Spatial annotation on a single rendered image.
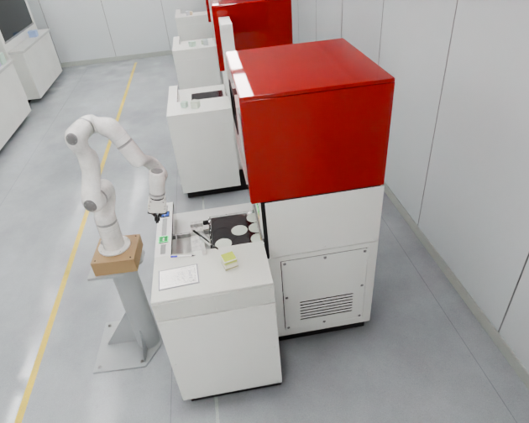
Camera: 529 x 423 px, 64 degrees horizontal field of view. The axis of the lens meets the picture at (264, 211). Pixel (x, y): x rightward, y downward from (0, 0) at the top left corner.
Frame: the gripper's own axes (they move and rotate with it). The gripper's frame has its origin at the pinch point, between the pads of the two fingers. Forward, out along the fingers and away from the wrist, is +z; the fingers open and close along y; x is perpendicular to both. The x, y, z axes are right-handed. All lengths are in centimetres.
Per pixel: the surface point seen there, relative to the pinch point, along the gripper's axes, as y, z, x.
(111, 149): 80, 130, -342
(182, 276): -14.6, 12.0, 34.8
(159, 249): -1.8, 15.5, 8.5
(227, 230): -42.2, 13.2, -7.7
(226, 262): -37, 1, 36
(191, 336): -20, 42, 50
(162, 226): -2.2, 15.8, -14.6
